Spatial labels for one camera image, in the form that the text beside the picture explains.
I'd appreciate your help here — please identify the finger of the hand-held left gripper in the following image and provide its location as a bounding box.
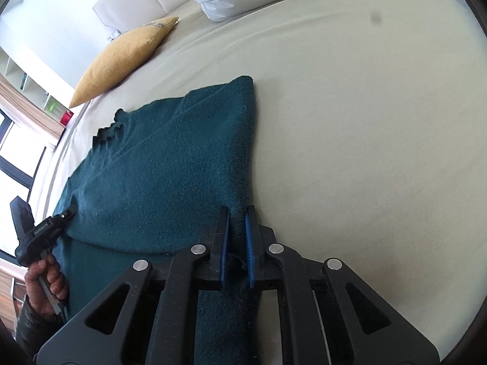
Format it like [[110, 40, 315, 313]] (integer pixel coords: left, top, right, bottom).
[[57, 204, 79, 224]]

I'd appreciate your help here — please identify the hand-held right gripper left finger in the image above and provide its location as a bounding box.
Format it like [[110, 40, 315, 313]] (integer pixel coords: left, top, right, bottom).
[[36, 206, 231, 365]]

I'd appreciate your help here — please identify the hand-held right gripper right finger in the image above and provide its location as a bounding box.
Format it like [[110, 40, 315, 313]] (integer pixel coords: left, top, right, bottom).
[[244, 205, 441, 365]]

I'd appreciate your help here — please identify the teal knitted sweater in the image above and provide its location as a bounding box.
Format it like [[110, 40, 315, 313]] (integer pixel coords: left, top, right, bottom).
[[51, 75, 264, 365]]

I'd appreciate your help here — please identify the person's left forearm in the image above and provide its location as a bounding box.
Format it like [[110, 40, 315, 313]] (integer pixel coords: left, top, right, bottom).
[[13, 296, 68, 356]]

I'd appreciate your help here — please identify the person's left hand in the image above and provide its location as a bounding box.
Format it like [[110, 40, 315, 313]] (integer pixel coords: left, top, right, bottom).
[[25, 253, 70, 315]]

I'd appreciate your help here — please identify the brown curtain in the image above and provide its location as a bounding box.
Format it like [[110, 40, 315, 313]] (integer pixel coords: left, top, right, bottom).
[[0, 249, 24, 329], [0, 72, 66, 146]]

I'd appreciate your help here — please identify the black framed window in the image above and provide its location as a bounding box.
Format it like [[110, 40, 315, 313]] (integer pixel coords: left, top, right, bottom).
[[0, 109, 54, 261]]

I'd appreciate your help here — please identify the yellow throw pillow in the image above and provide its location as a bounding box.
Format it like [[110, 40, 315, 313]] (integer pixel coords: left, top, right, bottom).
[[68, 16, 180, 109]]

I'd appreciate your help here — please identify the bed with cream sheet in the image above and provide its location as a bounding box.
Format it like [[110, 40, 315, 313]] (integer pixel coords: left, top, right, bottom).
[[28, 0, 485, 365]]

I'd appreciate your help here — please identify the white wall shelf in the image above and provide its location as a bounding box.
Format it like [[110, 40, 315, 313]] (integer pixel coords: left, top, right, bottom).
[[0, 47, 77, 137]]

